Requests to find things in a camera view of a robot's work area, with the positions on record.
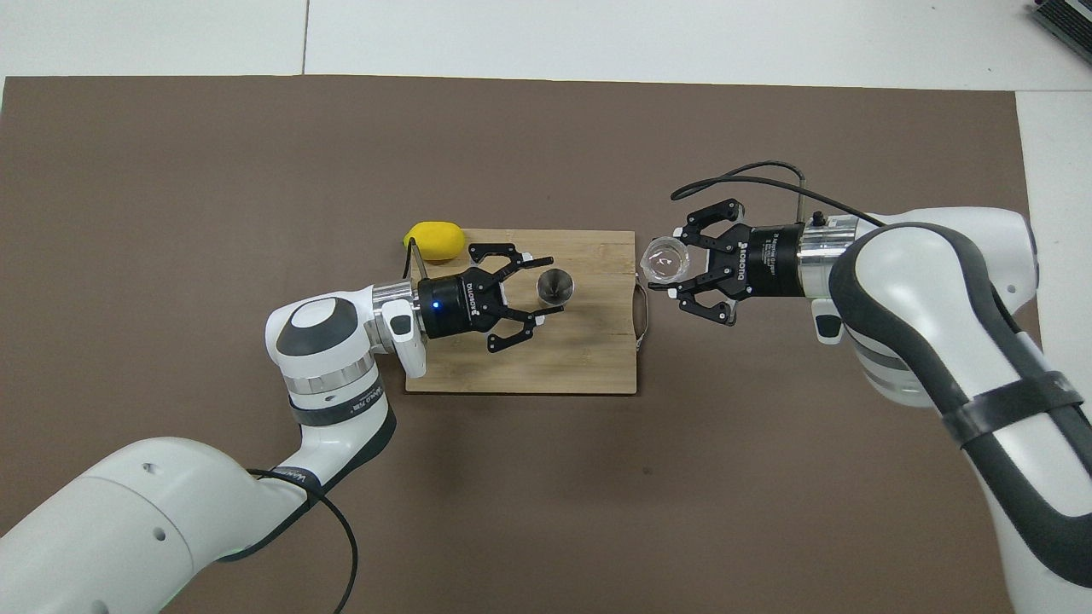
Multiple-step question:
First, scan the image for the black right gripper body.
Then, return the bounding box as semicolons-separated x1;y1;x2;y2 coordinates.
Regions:
729;223;808;300

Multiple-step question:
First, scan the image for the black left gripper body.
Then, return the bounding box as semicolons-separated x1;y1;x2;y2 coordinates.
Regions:
417;272;509;340

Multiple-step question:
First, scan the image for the steel double jigger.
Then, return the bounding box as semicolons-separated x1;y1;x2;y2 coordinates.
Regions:
536;268;575;306

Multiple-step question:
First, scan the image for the clear glass cup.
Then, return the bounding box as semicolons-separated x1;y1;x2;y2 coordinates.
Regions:
642;237;692;287

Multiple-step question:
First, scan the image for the wooden cutting board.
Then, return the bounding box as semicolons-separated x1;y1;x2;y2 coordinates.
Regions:
405;229;649;395

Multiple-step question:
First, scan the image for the yellow lemon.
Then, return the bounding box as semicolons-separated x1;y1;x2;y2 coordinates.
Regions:
403;221;468;262

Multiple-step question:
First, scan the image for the brown table mat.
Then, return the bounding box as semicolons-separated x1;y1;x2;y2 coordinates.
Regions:
0;75;1074;614

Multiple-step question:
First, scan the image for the grey ribbed device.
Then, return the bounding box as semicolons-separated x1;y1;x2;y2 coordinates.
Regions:
1028;0;1092;61

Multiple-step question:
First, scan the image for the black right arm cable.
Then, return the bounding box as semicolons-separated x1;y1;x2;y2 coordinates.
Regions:
671;160;888;228

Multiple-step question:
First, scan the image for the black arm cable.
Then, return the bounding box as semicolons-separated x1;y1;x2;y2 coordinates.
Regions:
246;237;429;614
671;160;888;228

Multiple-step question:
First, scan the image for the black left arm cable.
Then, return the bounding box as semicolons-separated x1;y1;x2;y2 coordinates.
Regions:
246;237;429;614

